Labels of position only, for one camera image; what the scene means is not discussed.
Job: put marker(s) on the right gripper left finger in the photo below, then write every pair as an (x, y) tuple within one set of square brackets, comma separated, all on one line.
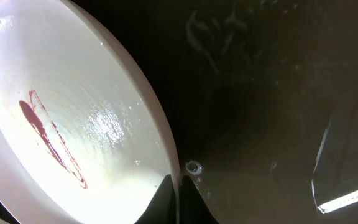
[(162, 207)]

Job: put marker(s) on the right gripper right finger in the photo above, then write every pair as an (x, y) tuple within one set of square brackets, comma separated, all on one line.
[(193, 209)]

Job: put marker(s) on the pink plate with red stain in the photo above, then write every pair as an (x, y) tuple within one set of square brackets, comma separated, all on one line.
[(83, 137)]

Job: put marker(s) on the dark brown serving tray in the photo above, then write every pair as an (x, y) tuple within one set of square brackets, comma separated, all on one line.
[(261, 98)]

